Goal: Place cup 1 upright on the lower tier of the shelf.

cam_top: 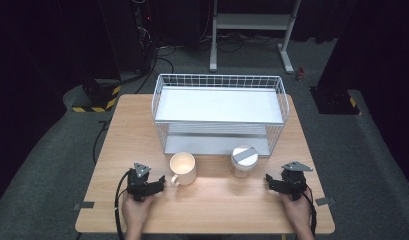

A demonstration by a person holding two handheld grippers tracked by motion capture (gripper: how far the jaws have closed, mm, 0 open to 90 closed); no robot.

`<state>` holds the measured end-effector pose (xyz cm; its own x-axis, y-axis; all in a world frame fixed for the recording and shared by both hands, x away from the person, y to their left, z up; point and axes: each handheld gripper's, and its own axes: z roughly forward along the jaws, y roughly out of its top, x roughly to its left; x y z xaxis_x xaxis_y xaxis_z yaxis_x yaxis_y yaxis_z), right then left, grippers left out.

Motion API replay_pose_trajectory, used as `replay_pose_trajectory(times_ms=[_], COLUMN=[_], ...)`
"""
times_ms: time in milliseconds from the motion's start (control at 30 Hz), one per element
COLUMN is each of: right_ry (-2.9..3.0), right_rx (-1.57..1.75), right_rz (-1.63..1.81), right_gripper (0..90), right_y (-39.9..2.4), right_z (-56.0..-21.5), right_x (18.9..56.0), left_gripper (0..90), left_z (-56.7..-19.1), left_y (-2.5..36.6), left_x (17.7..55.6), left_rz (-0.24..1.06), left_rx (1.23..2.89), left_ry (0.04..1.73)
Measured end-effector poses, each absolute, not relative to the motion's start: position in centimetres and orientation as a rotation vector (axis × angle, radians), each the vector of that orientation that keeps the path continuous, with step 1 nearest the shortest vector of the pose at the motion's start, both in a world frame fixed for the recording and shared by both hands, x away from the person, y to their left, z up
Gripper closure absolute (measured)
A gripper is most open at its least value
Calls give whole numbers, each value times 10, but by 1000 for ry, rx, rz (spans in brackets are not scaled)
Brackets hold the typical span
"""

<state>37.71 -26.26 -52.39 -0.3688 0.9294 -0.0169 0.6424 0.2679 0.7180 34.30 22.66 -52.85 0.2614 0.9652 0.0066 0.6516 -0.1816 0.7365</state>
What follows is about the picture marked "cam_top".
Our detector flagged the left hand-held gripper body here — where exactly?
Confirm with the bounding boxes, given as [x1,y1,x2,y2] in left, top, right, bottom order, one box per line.
[126,161,160,203]

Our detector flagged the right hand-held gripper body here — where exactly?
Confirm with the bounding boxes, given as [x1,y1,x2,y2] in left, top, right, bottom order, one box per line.
[278,160,314,202]

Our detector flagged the cream ceramic mug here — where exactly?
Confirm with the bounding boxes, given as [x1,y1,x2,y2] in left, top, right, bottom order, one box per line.
[169,151,197,188]

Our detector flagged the white wire rack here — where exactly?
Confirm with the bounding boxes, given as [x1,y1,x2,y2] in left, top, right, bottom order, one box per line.
[151,73,291,158]

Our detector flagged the grey tape piece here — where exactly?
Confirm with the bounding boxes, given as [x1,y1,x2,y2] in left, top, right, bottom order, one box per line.
[73,201,96,211]
[315,196,337,207]

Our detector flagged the black stand with striped base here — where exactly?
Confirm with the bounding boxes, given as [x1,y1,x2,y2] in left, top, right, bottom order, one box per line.
[71,0,122,114]
[309,0,363,116]

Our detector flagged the dark equipment tower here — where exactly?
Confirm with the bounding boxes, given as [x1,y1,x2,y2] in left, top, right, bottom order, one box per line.
[129,0,157,76]

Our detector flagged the grey metal stand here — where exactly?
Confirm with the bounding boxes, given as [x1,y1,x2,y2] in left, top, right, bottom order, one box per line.
[209,0,302,75]

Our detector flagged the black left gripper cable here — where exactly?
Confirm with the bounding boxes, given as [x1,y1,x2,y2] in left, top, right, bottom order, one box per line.
[113,169,131,240]

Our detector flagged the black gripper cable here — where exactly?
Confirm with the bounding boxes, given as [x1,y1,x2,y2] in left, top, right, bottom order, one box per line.
[113,169,131,240]
[305,186,318,236]

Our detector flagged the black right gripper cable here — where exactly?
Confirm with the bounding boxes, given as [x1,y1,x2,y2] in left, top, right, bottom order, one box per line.
[305,186,318,236]

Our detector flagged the black floor cable bundle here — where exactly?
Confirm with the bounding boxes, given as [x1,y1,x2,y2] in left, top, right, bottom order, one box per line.
[135,33,283,95]

